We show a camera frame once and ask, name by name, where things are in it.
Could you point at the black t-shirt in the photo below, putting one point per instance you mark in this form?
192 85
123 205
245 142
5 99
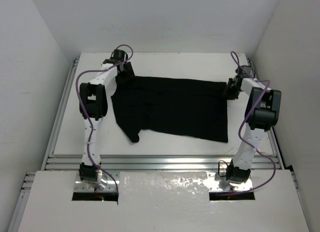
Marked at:
183 107

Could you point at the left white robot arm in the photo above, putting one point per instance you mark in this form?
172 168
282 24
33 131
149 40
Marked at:
90 87

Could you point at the aluminium frame rail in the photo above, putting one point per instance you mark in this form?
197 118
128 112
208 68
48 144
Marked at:
165 180

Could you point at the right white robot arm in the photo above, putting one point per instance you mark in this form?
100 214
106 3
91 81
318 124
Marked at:
261 114

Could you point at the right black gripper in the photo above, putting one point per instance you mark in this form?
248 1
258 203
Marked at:
227 93

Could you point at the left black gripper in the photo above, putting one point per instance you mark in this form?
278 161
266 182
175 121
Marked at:
127 73

